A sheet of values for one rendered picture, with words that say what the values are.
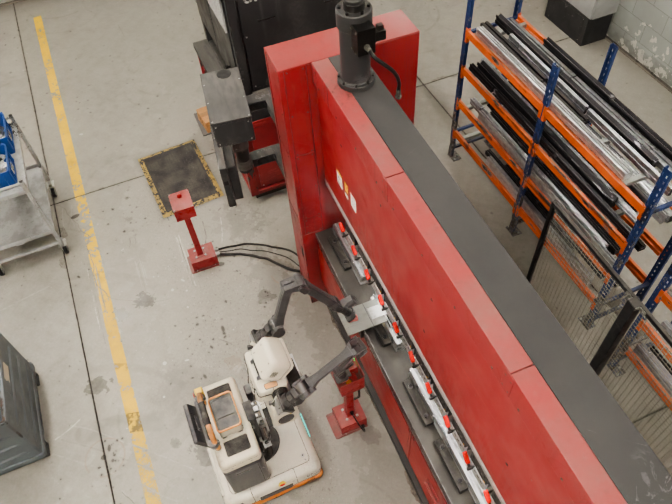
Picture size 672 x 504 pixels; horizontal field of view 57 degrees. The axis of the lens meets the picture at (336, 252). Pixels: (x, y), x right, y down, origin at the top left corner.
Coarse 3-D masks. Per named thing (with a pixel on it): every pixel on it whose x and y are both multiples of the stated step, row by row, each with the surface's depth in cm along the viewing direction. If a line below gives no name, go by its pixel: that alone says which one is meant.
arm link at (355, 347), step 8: (352, 344) 329; (360, 344) 333; (344, 352) 329; (352, 352) 327; (360, 352) 332; (336, 360) 330; (344, 360) 329; (328, 368) 331; (304, 376) 336; (312, 376) 334; (320, 376) 332; (296, 384) 335; (312, 384) 333; (304, 392) 333; (312, 392) 335
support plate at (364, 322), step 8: (360, 304) 396; (368, 304) 396; (376, 304) 395; (360, 312) 392; (344, 320) 389; (360, 320) 389; (368, 320) 389; (376, 320) 388; (384, 320) 388; (352, 328) 386; (360, 328) 385; (368, 328) 386
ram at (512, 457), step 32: (320, 96) 350; (320, 128) 375; (352, 160) 332; (352, 192) 354; (352, 224) 380; (384, 224) 315; (384, 256) 335; (416, 256) 283; (416, 288) 300; (416, 320) 318; (448, 320) 271; (448, 352) 286; (480, 352) 248; (448, 384) 303; (480, 384) 260; (480, 416) 274; (512, 416) 238; (480, 448) 289; (512, 448) 250; (512, 480) 262; (544, 480) 229
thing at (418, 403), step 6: (408, 384) 372; (408, 390) 369; (414, 390) 369; (414, 396) 367; (414, 402) 365; (420, 402) 364; (420, 408) 362; (426, 408) 362; (420, 414) 360; (426, 420) 358; (432, 420) 357; (426, 426) 358
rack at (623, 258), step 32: (608, 64) 436; (544, 96) 435; (480, 128) 536; (512, 128) 488; (480, 160) 558; (512, 160) 508; (544, 160) 463; (576, 192) 440; (512, 224) 544; (608, 224) 419; (640, 224) 389; (608, 288) 444; (640, 288) 473
